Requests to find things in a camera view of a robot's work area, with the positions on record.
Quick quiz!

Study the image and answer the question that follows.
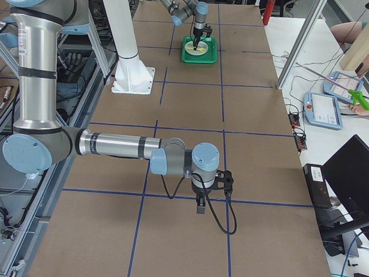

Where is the green handled grabber tool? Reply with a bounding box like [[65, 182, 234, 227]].
[[295, 62, 368, 110]]

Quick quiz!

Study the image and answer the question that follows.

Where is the grey aluminium frame post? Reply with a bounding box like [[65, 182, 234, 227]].
[[276, 0, 327, 89]]

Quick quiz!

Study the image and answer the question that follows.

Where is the far blue teach pendant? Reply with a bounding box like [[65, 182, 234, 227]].
[[323, 71, 364, 104]]

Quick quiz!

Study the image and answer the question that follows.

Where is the black box with label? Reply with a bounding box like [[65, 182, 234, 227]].
[[303, 163, 331, 209]]

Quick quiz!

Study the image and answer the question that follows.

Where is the red fire extinguisher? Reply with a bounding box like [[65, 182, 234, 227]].
[[262, 0, 275, 26]]

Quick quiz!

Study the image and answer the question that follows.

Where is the blue teach pendant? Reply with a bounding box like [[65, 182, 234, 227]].
[[323, 71, 364, 104], [303, 92, 343, 130]]

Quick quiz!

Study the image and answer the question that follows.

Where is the wooden beam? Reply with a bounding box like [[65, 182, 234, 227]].
[[340, 22, 368, 77]]

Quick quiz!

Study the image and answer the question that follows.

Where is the orange black connector hub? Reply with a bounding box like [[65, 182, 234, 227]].
[[288, 104, 300, 128], [292, 127, 307, 153]]

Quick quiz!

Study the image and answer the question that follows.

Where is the white round plate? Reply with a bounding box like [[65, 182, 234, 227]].
[[184, 41, 209, 52]]

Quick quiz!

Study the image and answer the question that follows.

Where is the far orange black connector hub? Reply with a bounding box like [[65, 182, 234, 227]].
[[288, 104, 300, 128]]

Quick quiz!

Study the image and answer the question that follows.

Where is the person's hand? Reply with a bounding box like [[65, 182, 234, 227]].
[[348, 104, 369, 116]]

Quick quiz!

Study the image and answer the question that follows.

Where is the person's forearm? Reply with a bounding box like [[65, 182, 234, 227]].
[[330, 21, 367, 51]]

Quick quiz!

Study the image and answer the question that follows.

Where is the white camera stand column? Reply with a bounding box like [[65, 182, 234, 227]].
[[103, 0, 155, 95]]

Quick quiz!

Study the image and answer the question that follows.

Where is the black mannequin hand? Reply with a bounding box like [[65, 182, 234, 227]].
[[58, 52, 85, 83]]

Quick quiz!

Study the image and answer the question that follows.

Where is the near orange black connector hub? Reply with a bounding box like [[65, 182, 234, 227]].
[[292, 127, 307, 153]]

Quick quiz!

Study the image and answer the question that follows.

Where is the near blue teach pendant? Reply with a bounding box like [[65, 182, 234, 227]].
[[303, 92, 343, 130]]

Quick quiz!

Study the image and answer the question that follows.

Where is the green plastic tray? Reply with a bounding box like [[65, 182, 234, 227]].
[[181, 36, 217, 64]]

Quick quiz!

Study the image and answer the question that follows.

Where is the black monitor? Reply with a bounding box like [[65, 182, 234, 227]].
[[321, 134, 368, 240]]

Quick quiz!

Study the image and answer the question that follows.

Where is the yellow plastic spoon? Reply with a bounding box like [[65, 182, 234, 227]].
[[185, 46, 208, 55]]

